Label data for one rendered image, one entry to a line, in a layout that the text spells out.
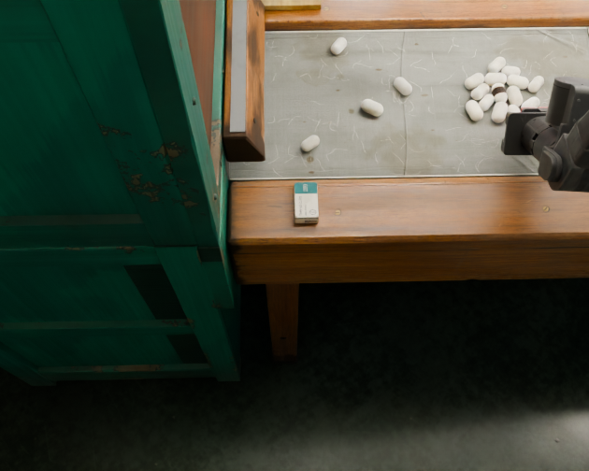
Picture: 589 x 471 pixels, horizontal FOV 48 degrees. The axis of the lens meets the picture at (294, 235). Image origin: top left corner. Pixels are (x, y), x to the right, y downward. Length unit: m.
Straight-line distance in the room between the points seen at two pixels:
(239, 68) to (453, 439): 1.07
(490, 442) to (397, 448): 0.22
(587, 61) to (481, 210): 0.38
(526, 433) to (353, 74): 1.00
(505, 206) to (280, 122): 0.38
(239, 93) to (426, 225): 0.34
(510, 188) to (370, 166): 0.22
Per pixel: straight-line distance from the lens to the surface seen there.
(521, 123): 1.05
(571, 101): 0.93
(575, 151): 0.87
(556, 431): 1.79
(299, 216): 0.97
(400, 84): 1.14
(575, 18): 1.31
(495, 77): 1.18
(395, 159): 1.08
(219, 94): 0.97
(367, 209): 1.00
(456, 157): 1.10
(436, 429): 1.70
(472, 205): 1.03
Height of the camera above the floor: 1.65
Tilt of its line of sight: 65 degrees down
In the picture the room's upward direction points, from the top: 1 degrees clockwise
